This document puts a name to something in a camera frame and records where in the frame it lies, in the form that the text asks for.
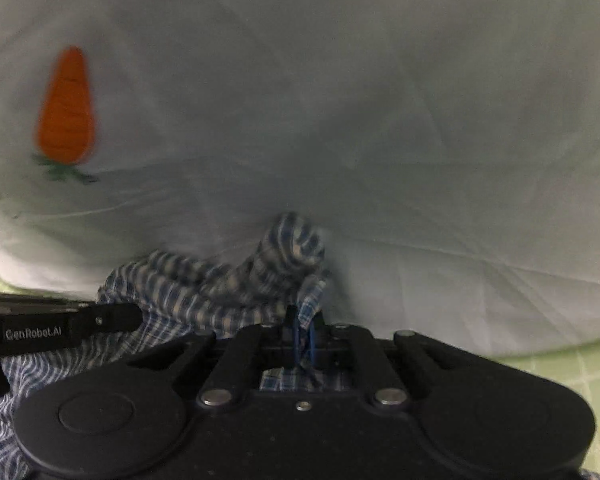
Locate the white carrot print sheet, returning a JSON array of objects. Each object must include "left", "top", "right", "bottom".
[{"left": 0, "top": 0, "right": 600, "bottom": 358}]

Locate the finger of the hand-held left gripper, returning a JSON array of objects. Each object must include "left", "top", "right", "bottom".
[{"left": 80, "top": 302, "right": 144, "bottom": 339}]

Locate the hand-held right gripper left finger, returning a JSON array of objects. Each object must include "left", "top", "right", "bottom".
[{"left": 127, "top": 307, "right": 302, "bottom": 407}]

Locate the blue plaid shirt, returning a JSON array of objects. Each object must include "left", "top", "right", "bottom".
[{"left": 0, "top": 211, "right": 348, "bottom": 480}]

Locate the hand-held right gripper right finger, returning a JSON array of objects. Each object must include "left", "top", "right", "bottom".
[{"left": 301, "top": 310, "right": 481, "bottom": 407}]

